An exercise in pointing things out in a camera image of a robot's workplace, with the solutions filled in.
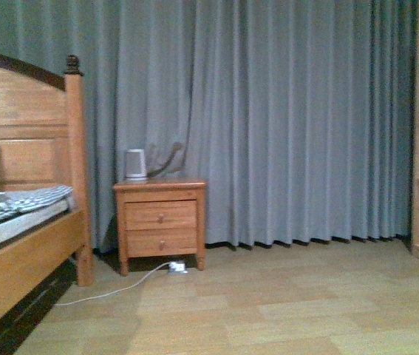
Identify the wooden nightstand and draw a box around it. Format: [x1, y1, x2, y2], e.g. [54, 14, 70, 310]
[113, 177, 207, 277]

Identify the white power strip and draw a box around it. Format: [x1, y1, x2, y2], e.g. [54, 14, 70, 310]
[168, 261, 188, 274]

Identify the grey curtain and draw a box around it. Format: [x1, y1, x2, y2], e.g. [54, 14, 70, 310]
[0, 1, 417, 251]

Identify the grey checkered bed sheet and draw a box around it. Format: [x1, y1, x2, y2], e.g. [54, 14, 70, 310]
[0, 185, 73, 223]

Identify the plastic wrapped mattress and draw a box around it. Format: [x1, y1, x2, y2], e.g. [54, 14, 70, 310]
[0, 199, 69, 244]

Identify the dark wooden bed frame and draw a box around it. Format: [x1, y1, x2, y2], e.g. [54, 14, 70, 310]
[0, 54, 94, 319]

